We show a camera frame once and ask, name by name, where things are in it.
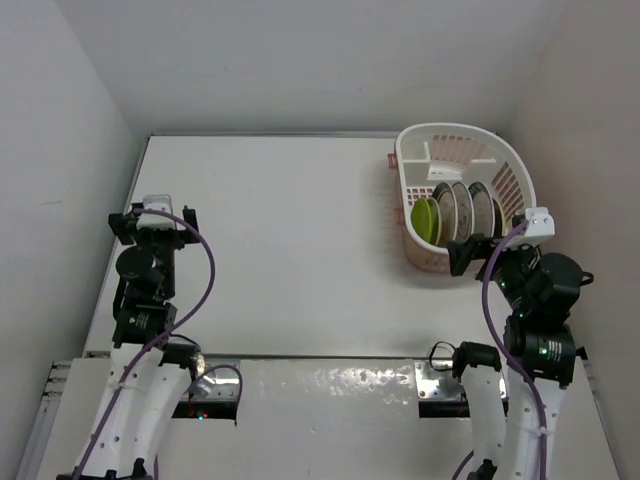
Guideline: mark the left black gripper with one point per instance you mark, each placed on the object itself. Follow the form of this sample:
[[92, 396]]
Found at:
[[126, 226]]

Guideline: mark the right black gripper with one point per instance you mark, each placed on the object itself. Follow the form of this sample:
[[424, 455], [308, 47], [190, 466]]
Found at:
[[460, 255]]

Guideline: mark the green red rimmed plate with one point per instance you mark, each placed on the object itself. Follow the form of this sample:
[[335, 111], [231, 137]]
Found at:
[[444, 195]]

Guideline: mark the beige plate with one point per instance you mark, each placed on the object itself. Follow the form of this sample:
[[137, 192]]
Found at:
[[440, 215]]

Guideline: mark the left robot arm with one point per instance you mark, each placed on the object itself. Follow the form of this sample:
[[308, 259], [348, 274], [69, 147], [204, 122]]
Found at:
[[147, 374]]

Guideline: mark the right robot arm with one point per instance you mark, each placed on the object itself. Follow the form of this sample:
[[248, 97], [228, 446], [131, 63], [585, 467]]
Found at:
[[516, 386]]

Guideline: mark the white pink dish rack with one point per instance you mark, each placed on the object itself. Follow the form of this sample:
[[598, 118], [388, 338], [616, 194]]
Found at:
[[430, 153]]

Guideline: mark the patterned white plate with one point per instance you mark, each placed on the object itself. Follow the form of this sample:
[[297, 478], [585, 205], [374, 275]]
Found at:
[[465, 211]]

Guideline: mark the brown plate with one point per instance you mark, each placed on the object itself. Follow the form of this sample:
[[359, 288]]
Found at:
[[499, 226]]

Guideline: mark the dark rimmed plate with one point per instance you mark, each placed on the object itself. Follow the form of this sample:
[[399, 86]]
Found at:
[[484, 212]]

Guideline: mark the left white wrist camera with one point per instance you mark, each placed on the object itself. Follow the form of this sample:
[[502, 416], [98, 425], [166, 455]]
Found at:
[[158, 203]]

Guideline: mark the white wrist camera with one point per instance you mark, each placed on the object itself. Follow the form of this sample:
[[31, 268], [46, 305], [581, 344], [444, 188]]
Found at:
[[158, 203], [539, 227]]

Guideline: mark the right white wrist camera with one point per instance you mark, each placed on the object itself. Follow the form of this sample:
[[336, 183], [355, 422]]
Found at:
[[539, 227]]

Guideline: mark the right metal mounting bracket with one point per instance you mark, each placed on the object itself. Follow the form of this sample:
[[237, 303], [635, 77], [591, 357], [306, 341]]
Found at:
[[434, 381]]

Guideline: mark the metal mounting bracket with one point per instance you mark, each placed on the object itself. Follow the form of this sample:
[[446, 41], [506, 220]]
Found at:
[[224, 380], [434, 381]]

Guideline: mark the left metal mounting bracket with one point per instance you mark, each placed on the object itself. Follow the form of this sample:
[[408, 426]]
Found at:
[[224, 380]]

